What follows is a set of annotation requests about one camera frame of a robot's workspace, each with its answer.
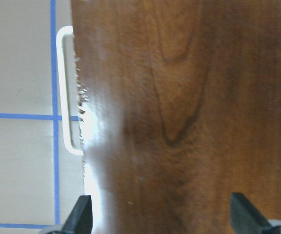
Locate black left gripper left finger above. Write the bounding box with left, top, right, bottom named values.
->
left=61, top=195, right=93, bottom=234

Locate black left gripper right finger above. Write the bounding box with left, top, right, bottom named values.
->
left=230, top=193, right=273, bottom=234

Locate dark brown wooden cabinet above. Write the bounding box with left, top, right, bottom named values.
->
left=71, top=0, right=281, bottom=234

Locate white drawer handle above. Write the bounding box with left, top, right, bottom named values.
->
left=56, top=25, right=83, bottom=156

